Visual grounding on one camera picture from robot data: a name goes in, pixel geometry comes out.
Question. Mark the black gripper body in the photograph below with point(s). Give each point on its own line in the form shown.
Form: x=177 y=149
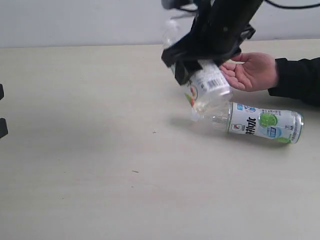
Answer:
x=211 y=37

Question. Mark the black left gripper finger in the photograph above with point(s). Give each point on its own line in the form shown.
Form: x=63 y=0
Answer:
x=183 y=70

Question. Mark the clear bottle floral white label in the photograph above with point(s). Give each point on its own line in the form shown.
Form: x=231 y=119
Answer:
x=207 y=88

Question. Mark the lime drink bottle white cap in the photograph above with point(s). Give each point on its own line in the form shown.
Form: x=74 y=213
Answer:
x=284 y=126

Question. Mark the black sleeved forearm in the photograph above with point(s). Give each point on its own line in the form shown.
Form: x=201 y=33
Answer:
x=298 y=80

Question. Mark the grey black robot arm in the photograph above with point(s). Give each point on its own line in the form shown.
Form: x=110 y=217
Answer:
x=243 y=8

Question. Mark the person's open hand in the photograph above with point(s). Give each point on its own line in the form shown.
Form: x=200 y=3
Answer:
x=251 y=72

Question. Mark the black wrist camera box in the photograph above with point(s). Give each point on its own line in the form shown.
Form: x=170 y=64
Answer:
x=175 y=4

